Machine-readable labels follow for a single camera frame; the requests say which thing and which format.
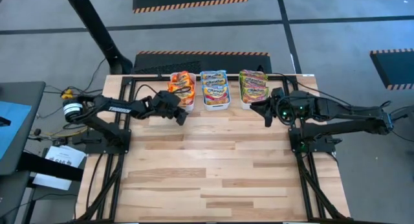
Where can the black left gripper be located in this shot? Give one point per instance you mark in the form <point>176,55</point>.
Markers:
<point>166,104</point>

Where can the blue sheet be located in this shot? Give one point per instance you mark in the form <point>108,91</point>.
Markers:
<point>13,130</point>

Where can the small black desk object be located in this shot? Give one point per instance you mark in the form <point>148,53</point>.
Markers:
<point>4,121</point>

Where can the black desk crossbar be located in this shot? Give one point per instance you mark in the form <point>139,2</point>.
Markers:
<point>48,167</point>

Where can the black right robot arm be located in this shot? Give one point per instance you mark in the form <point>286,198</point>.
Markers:
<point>339,110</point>

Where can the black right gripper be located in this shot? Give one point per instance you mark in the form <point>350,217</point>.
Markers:
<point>292,101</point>

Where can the white plastic bin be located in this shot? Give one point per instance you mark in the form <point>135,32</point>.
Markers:
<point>191,108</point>
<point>215,107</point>
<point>246,106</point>

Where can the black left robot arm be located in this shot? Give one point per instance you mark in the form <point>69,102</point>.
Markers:
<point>119,109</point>

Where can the grey side desk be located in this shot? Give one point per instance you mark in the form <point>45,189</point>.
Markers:
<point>29,94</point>

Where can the black stand pole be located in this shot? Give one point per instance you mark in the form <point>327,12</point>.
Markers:
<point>97,29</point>

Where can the white paper sheet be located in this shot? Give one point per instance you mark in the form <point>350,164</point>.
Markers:
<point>63,156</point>

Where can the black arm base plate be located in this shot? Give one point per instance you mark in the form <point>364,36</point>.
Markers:
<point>326,147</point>
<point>93,148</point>

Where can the black aluminium table frame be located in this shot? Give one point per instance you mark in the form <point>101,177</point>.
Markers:
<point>304,188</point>

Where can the black chair base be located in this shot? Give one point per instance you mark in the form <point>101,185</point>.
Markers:
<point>404,115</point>

